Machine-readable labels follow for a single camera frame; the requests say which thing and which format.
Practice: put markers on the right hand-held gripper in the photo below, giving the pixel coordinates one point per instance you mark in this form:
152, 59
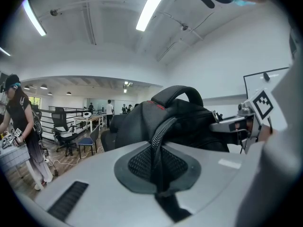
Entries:
262, 105

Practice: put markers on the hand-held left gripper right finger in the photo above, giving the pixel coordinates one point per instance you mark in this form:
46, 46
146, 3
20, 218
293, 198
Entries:
220, 178

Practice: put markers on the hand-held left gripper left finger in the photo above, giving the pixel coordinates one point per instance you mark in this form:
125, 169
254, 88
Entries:
99, 174

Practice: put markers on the black mesh high-back chair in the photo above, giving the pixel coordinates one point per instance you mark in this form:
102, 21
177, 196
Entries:
109, 138

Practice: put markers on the black backpack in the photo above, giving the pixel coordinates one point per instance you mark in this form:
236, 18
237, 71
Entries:
146, 122

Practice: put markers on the blue seat chair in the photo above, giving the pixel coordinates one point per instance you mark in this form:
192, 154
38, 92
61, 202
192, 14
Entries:
88, 141

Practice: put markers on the black swivel chair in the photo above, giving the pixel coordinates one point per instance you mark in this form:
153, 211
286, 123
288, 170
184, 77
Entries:
62, 126

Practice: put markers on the wooden table with white legs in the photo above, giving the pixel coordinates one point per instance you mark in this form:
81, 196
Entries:
88, 119

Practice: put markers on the person's white shirt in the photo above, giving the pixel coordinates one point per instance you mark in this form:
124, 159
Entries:
279, 174

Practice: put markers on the black metal railing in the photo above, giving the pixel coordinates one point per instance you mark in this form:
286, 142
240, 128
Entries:
47, 124

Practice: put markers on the white tiled table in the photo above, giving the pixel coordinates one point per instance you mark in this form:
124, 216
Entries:
13, 154

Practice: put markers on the ceiling tube light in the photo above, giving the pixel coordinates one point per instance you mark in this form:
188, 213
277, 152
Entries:
34, 18
152, 6
4, 51

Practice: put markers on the ceiling security camera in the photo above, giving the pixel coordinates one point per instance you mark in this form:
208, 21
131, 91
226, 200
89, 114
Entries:
54, 12
185, 28

